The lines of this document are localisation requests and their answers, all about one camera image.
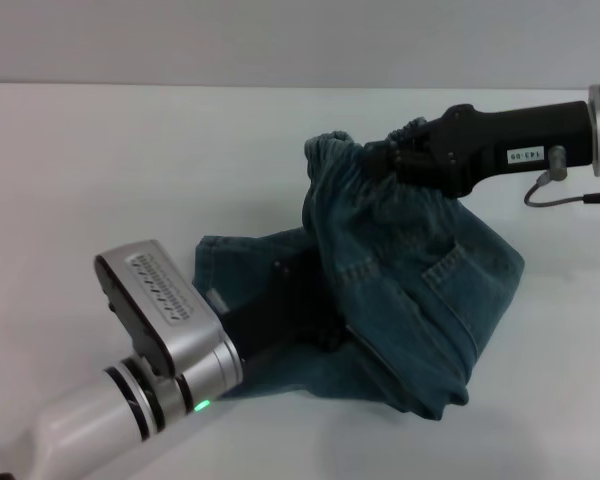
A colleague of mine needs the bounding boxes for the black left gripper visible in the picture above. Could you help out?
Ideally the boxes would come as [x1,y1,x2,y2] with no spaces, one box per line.
[224,248,352,367]

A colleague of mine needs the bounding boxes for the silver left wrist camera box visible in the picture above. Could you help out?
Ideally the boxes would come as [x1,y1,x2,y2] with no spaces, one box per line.
[93,239,227,379]

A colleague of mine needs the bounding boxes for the blue denim shorts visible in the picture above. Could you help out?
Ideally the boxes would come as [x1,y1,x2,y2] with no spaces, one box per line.
[194,115,526,421]

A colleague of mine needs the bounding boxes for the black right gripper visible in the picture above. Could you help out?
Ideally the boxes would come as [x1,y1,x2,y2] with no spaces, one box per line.
[364,101,595,199]

